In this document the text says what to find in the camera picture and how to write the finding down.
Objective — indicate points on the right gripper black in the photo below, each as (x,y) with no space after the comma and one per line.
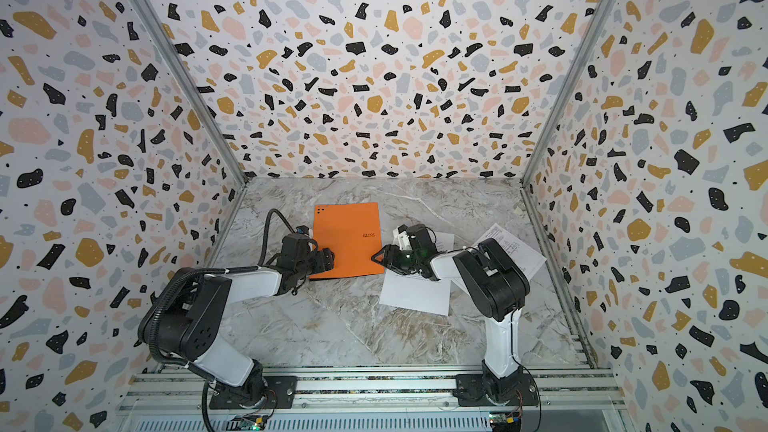
(392,258)

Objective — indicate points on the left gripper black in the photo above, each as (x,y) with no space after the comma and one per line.
(327,260)

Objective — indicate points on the orange folder black inside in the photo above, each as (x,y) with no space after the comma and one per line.
(353,233)

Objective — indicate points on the white technical drawing sheet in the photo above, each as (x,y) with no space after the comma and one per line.
(528,259)

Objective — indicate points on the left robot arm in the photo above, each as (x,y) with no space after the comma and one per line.
(182,325)

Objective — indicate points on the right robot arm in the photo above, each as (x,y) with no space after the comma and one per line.
(498,289)

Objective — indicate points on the white text paper sheet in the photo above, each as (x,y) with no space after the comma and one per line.
(415,293)

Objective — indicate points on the left circuit board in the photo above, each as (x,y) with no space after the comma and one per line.
(256,423)

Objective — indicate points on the circuit board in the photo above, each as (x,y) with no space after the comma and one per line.
(505,422)
(256,423)

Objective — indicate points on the right circuit board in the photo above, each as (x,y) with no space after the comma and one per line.
(505,422)

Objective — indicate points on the right corner aluminium profile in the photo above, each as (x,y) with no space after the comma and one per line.
(579,63)

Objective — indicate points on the corner aluminium profile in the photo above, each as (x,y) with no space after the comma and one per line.
(167,51)
(579,63)

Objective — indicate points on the left corner aluminium profile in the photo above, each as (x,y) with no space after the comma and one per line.
(167,51)

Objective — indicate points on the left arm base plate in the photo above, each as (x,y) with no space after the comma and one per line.
(263,393)

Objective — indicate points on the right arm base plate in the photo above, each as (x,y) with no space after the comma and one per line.
(479,390)

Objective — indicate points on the aluminium mounting rail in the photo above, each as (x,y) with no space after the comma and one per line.
(387,389)

